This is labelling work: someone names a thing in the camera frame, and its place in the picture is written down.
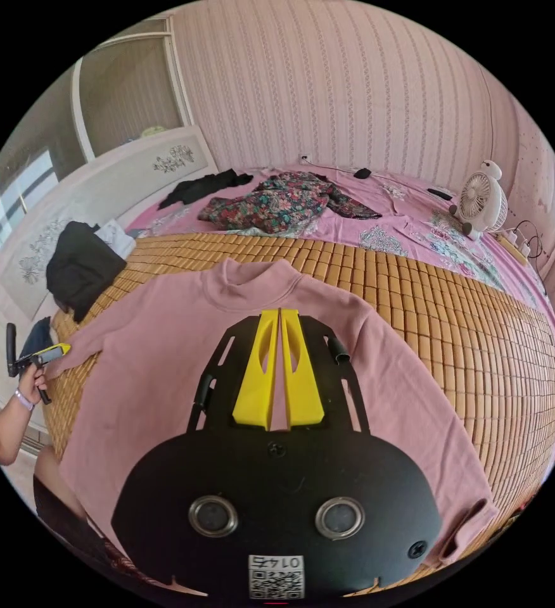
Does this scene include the thin black garment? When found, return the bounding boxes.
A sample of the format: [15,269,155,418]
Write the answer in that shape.
[157,172,255,210]

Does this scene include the person's body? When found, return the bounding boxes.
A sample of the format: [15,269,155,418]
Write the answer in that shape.
[32,444,164,586]

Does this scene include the folded black garment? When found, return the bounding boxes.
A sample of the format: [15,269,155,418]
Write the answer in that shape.
[45,220,129,324]

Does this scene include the dark blue garment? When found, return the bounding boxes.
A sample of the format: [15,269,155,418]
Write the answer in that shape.
[18,317,54,363]

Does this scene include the person's left hand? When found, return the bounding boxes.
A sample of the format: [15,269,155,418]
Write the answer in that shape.
[18,364,48,405]

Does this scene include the pink shirt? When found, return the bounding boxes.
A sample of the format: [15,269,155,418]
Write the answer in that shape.
[44,258,500,595]

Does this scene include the white table fan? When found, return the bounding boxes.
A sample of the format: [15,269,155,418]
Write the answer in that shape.
[448,161,509,241]

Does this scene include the floral patterned garment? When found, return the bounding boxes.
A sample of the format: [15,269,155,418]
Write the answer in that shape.
[197,171,383,236]

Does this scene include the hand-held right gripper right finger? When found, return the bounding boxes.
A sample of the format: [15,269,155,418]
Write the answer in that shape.
[280,308,326,429]

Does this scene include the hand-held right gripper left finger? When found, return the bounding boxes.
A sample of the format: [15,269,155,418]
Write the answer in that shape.
[233,309,279,431]

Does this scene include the person's left forearm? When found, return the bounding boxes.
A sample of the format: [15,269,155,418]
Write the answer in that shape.
[0,390,35,466]

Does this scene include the white power strip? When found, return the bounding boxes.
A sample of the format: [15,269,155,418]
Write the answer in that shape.
[495,227,540,263]

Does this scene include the window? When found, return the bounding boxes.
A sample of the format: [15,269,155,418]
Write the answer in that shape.
[0,146,61,250]

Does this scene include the white garment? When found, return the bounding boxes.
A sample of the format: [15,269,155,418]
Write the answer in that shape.
[94,218,139,260]

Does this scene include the bed with woven mat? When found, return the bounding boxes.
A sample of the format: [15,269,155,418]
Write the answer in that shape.
[0,125,555,597]

